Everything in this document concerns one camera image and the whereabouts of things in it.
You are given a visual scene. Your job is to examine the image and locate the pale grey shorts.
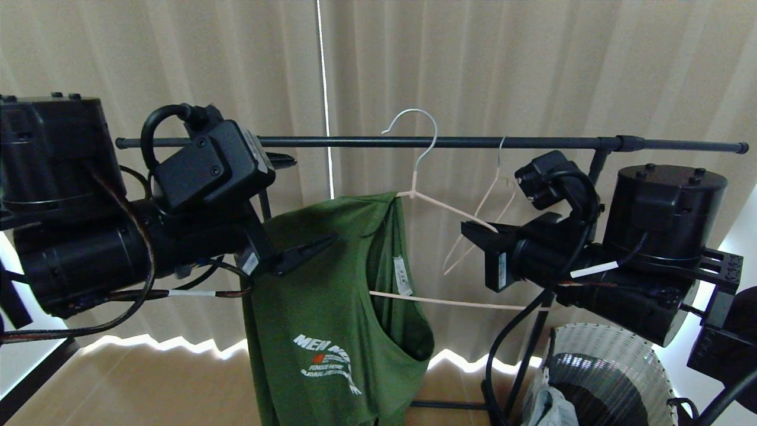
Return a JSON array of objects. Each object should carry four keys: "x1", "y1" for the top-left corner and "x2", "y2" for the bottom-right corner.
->
[{"x1": 523, "y1": 382, "x2": 579, "y2": 426}]

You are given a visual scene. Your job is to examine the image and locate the black clothes rack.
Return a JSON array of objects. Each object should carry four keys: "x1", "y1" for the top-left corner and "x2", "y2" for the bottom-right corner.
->
[{"x1": 115, "y1": 135, "x2": 750, "y2": 426}]

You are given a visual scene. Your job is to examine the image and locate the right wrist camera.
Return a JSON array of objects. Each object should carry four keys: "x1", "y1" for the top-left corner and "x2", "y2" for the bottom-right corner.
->
[{"x1": 515, "y1": 150, "x2": 604, "y2": 228}]

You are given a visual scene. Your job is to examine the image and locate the beige curtain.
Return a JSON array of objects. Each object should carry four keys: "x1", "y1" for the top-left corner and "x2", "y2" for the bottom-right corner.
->
[{"x1": 0, "y1": 0, "x2": 757, "y2": 364}]

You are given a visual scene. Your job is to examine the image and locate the white laundry basket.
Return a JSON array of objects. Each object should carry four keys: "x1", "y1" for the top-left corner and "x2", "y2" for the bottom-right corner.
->
[{"x1": 520, "y1": 322, "x2": 701, "y2": 426}]

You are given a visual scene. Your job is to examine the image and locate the black cable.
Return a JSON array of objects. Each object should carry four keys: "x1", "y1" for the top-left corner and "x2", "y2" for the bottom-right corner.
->
[
  {"x1": 484, "y1": 169, "x2": 757, "y2": 426},
  {"x1": 140, "y1": 104, "x2": 199, "y2": 173}
]

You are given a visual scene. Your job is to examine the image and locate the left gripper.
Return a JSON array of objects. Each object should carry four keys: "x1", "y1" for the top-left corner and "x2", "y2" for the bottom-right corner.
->
[{"x1": 15, "y1": 201, "x2": 280, "y2": 318}]

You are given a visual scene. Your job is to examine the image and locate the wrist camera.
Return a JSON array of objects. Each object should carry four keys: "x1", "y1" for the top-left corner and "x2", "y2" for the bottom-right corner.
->
[
  {"x1": 151, "y1": 106, "x2": 277, "y2": 215},
  {"x1": 515, "y1": 150, "x2": 604, "y2": 228}
]

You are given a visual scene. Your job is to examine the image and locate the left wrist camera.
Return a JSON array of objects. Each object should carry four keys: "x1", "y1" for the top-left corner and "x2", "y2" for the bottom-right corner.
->
[{"x1": 151, "y1": 106, "x2": 277, "y2": 215}]

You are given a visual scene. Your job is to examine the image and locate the pink clothes hanger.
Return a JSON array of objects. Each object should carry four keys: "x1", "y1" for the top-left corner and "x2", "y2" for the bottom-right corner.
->
[
  {"x1": 442, "y1": 136, "x2": 520, "y2": 277},
  {"x1": 368, "y1": 108, "x2": 558, "y2": 312}
]

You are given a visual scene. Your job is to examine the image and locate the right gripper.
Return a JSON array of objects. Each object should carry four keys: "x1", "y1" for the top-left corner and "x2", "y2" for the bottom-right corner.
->
[{"x1": 484, "y1": 213, "x2": 700, "y2": 348}]

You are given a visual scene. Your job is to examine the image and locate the green printed shirt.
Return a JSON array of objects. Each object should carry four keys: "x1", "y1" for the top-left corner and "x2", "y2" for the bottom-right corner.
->
[{"x1": 241, "y1": 191, "x2": 436, "y2": 426}]

